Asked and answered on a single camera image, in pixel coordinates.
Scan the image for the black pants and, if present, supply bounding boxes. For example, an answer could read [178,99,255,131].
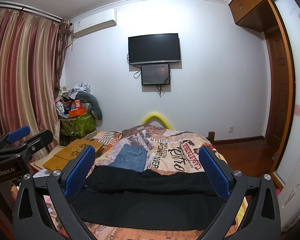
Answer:
[70,166,225,231]

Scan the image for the bamboo lap desk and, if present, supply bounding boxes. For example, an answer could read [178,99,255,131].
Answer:
[30,139,104,171]

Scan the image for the green patterned storage box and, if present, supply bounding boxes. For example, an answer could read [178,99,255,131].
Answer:
[60,113,96,138]

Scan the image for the white appliance with stickers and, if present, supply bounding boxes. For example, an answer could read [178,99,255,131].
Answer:
[277,157,300,231]

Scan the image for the orange box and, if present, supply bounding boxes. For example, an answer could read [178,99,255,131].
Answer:
[69,107,87,118]

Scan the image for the pile of clothes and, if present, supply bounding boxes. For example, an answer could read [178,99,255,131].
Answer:
[57,82,90,100]

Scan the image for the grey plush toy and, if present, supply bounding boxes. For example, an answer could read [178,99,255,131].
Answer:
[75,92,103,120]

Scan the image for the red gold striped curtain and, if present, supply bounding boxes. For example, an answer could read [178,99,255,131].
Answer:
[0,8,70,160]

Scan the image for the white sliding wardrobe door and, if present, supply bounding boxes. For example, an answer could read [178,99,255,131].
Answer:
[273,0,300,181]

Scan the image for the folded blue jeans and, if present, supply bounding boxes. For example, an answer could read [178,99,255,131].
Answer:
[109,144,147,172]

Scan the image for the yellow foam arch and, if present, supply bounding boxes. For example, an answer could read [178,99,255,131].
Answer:
[141,112,173,129]

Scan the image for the newspaper print bed cover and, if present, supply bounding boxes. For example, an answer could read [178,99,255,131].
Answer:
[43,123,249,240]

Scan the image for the white air conditioner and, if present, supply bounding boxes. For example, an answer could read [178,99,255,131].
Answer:
[72,9,117,38]

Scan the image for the brown wooden door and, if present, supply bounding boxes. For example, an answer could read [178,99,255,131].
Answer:
[266,27,289,151]

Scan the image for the wooden overhead cabinet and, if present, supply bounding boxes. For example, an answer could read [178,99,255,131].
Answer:
[229,0,279,33]

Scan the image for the white wall socket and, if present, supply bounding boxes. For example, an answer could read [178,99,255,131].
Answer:
[228,127,234,133]

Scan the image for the small black wall monitor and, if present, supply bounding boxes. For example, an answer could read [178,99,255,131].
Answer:
[141,64,171,86]

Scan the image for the black wall television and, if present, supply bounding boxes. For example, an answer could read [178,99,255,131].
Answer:
[128,33,181,65]

